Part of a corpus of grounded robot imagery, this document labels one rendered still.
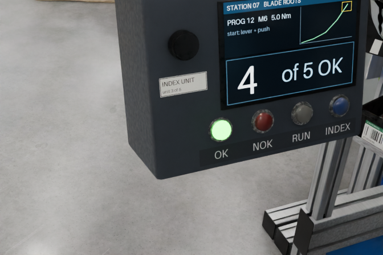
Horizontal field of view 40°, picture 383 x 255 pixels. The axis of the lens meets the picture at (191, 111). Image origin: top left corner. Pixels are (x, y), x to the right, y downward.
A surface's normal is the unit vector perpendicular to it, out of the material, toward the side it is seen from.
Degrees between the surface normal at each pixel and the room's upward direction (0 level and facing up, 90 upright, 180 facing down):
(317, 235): 90
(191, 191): 0
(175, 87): 75
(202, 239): 0
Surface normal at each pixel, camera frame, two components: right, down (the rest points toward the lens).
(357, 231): 0.38, 0.52
